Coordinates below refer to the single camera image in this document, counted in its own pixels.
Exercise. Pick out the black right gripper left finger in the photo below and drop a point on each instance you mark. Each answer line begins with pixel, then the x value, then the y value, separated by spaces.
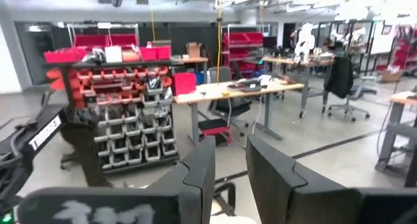
pixel 130 204

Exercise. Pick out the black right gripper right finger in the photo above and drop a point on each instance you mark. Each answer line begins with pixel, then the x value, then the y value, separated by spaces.
pixel 325 207

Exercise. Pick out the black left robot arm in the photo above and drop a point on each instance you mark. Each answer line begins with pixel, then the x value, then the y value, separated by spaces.
pixel 19 142

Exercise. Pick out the shelf unit with red bins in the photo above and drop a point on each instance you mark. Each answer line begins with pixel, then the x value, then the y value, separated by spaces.
pixel 242 48

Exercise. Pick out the rack of red and grey bins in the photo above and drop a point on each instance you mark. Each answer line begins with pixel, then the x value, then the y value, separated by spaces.
pixel 130 97

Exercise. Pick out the red and black stool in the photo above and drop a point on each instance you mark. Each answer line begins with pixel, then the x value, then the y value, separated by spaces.
pixel 215 129

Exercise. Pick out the wooden desk with grey legs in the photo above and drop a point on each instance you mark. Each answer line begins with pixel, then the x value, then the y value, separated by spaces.
pixel 293 61
pixel 400 120
pixel 215 90

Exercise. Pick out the office chair with black jacket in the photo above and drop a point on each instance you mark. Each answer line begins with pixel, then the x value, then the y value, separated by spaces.
pixel 342 77

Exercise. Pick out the red box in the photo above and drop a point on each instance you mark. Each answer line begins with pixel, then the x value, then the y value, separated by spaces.
pixel 184 84

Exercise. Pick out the cardboard box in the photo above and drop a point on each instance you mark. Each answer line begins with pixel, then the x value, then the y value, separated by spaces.
pixel 193 49

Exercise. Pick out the white humanoid robot figure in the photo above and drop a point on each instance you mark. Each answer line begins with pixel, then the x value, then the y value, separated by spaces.
pixel 304 41

